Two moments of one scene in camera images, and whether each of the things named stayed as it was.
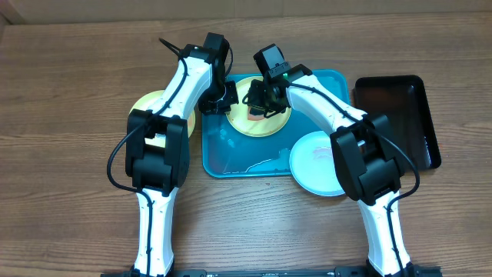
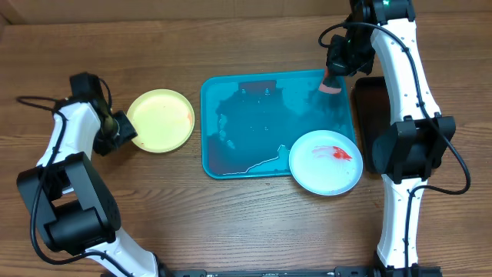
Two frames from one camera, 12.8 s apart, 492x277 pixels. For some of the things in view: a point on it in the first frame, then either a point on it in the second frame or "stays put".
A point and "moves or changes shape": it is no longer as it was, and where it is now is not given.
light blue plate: [312, 164] stays put
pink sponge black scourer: [255, 114] to [331, 85]
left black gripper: [208, 108] to [128, 132]
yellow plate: [237, 116] moves or changes shape
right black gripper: [258, 102] to [338, 63]
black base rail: [410, 270] stays put
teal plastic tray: [228, 152] stays put
